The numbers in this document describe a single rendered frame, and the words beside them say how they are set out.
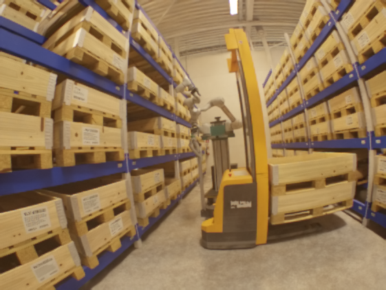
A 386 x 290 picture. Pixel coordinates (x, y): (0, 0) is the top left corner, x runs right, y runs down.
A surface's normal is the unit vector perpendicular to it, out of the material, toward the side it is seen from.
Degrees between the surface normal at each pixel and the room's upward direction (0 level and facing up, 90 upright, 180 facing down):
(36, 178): 90
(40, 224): 90
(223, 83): 90
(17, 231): 90
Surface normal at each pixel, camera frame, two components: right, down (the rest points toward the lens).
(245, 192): -0.22, -0.01
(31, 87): 0.97, -0.09
